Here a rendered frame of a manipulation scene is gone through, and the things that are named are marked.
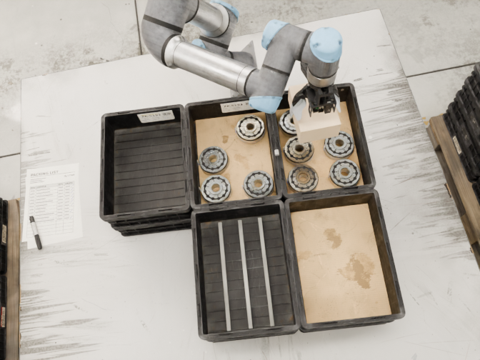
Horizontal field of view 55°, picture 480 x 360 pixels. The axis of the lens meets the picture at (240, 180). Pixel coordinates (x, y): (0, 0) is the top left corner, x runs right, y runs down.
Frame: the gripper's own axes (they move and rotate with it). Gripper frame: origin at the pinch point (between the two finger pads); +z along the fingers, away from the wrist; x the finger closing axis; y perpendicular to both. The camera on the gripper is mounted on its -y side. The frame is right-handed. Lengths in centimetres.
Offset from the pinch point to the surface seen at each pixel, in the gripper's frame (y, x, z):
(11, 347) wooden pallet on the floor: 39, -145, 96
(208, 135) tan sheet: -12.7, -34.3, 26.9
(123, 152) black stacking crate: -13, -66, 27
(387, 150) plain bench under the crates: 2, 31, 40
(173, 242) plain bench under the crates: 21, -54, 40
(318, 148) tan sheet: 1.1, 3.4, 26.8
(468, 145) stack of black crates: -10, 84, 82
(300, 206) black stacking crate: 22.5, -8.3, 22.3
